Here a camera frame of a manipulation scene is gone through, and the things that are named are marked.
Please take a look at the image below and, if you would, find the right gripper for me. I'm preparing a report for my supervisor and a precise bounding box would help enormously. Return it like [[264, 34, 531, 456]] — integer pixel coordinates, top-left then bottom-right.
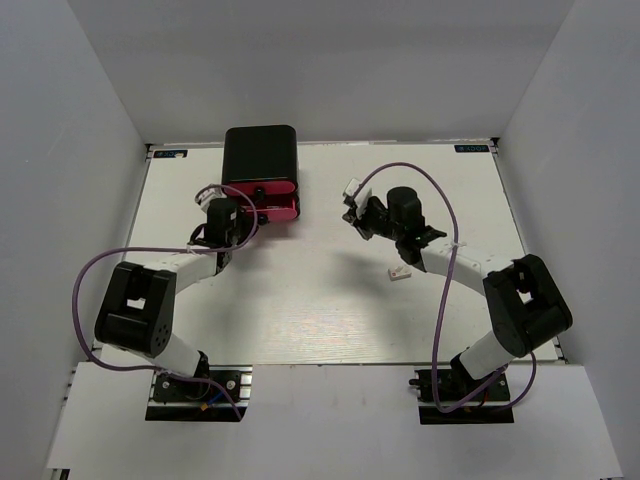
[[345, 199, 404, 241]]

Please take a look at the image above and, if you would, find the pink top drawer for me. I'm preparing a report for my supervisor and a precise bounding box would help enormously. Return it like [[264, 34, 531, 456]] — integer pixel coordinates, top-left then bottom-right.
[[231, 180, 297, 197]]

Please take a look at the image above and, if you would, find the pink drawer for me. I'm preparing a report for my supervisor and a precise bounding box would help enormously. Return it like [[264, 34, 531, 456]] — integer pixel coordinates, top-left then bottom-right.
[[231, 180, 297, 197], [253, 195, 300, 223]]

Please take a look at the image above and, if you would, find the white eraser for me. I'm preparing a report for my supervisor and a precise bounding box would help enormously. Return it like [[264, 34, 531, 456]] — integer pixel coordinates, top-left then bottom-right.
[[388, 265, 412, 281]]

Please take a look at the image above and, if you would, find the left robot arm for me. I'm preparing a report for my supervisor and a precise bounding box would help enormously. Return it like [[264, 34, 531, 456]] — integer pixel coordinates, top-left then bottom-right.
[[94, 198, 260, 399]]

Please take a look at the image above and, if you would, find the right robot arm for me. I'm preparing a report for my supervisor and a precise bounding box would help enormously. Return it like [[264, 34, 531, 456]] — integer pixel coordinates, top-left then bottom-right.
[[343, 180, 573, 399]]

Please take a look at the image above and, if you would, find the black drawer cabinet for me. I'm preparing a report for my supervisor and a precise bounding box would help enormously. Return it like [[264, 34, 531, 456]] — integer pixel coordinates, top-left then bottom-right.
[[221, 125, 299, 211]]

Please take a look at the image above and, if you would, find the left corner label sticker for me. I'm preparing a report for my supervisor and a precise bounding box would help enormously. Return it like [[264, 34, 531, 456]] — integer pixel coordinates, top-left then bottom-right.
[[153, 149, 188, 159]]

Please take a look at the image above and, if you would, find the corner label sticker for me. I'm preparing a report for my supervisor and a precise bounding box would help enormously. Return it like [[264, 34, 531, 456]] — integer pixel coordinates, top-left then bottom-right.
[[153, 149, 188, 159], [454, 144, 490, 153]]

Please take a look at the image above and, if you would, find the right corner label sticker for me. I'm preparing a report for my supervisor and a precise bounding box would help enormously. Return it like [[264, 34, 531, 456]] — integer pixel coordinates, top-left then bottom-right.
[[454, 144, 490, 153]]

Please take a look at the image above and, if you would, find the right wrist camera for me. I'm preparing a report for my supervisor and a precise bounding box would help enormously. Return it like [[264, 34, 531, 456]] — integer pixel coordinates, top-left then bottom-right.
[[343, 178, 372, 217]]

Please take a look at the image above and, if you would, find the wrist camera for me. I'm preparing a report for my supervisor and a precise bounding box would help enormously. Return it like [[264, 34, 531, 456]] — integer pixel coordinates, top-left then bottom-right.
[[343, 178, 372, 217], [194, 186, 223, 212]]

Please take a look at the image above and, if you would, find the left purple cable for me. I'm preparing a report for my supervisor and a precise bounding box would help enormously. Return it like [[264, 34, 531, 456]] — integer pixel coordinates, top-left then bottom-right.
[[72, 183, 261, 420]]

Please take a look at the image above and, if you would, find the purple cable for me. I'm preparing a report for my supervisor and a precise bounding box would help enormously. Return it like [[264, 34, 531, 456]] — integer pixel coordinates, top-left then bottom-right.
[[359, 160, 539, 414], [72, 183, 261, 420]]

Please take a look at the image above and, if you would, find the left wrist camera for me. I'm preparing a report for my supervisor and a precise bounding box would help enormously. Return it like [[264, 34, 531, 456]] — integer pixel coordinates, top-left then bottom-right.
[[194, 186, 223, 212]]

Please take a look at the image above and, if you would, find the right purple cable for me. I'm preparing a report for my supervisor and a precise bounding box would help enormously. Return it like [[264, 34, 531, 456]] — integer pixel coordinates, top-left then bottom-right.
[[359, 160, 539, 414]]

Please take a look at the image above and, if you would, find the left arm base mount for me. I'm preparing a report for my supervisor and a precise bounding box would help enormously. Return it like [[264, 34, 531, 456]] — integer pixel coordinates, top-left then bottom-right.
[[145, 366, 253, 423]]

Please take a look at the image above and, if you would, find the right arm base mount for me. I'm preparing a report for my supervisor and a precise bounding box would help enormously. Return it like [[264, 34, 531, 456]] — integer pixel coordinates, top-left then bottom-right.
[[407, 367, 515, 426]]

